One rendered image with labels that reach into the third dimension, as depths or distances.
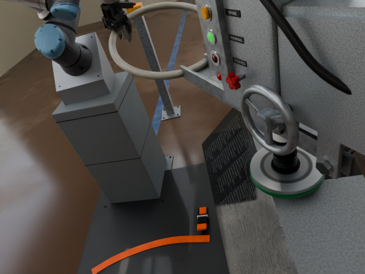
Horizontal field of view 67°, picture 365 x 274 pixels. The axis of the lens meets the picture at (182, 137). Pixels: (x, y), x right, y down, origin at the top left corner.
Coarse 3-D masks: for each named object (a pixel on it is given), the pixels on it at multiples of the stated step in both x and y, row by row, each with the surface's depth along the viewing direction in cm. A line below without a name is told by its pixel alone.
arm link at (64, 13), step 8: (8, 0) 101; (16, 0) 100; (24, 0) 100; (32, 0) 100; (40, 0) 100; (48, 0) 100; (56, 0) 100; (64, 0) 100; (72, 0) 102; (40, 8) 104; (48, 8) 102; (56, 8) 100; (64, 8) 100; (72, 8) 102; (56, 16) 105; (64, 16) 105; (72, 16) 105
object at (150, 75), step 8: (144, 8) 129; (152, 8) 129; (160, 8) 130; (168, 8) 131; (176, 8) 130; (184, 8) 129; (192, 8) 127; (128, 16) 126; (136, 16) 128; (112, 32) 120; (112, 40) 117; (112, 48) 114; (112, 56) 112; (120, 64) 109; (128, 64) 109; (200, 64) 106; (128, 72) 109; (136, 72) 106; (144, 72) 105; (152, 72) 105; (160, 72) 105; (168, 72) 104; (176, 72) 104
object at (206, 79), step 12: (192, 72) 97; (204, 72) 105; (216, 72) 102; (204, 84) 93; (216, 84) 87; (216, 96) 90; (276, 132) 68; (300, 132) 62; (300, 144) 64; (312, 144) 60; (348, 156) 53; (324, 168) 55; (348, 168) 54
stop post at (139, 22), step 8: (136, 8) 221; (136, 24) 231; (144, 24) 231; (144, 32) 235; (144, 40) 239; (144, 48) 243; (152, 48) 243; (152, 56) 248; (152, 64) 252; (160, 80) 262; (160, 88) 267; (168, 96) 273; (168, 104) 279; (168, 112) 284; (176, 112) 287
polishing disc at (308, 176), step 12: (264, 156) 90; (300, 156) 86; (312, 156) 85; (252, 168) 88; (264, 168) 87; (300, 168) 83; (312, 168) 82; (264, 180) 83; (276, 180) 82; (288, 180) 81; (300, 180) 80; (312, 180) 78; (276, 192) 80; (288, 192) 78; (300, 192) 78
